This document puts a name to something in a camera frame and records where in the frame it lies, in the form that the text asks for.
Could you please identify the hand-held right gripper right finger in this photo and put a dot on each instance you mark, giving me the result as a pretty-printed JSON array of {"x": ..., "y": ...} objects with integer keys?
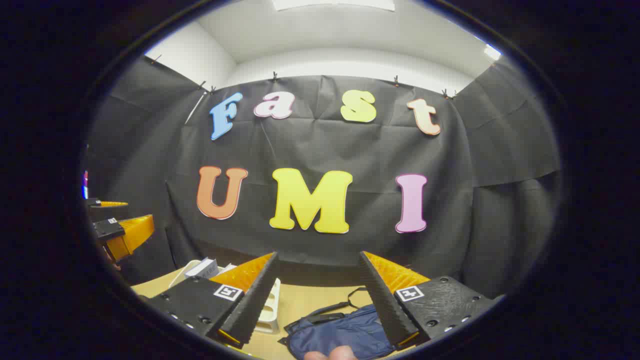
[{"x": 382, "y": 300}]

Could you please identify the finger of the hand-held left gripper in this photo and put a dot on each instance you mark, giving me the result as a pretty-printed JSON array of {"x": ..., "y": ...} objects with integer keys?
[
  {"x": 112, "y": 204},
  {"x": 132, "y": 232}
]

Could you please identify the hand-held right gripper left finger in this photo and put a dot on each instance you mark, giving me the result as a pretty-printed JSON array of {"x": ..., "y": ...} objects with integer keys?
[{"x": 255, "y": 300}]

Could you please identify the white plastic bookshelf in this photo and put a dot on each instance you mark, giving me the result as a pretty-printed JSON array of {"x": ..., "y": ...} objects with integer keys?
[{"x": 270, "y": 310}]

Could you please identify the blue schoolbag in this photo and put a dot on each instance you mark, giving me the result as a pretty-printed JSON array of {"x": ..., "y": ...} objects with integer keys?
[{"x": 340, "y": 332}]

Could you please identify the light blue cover book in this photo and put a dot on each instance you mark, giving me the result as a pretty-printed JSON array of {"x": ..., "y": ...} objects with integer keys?
[{"x": 202, "y": 268}]

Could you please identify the row of black cloth clips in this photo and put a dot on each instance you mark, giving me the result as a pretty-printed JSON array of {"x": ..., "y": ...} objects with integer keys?
[{"x": 274, "y": 77}]

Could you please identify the ceiling light panel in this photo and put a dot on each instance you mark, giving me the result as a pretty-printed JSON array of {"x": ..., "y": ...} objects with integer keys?
[
  {"x": 332, "y": 4},
  {"x": 492, "y": 52}
]

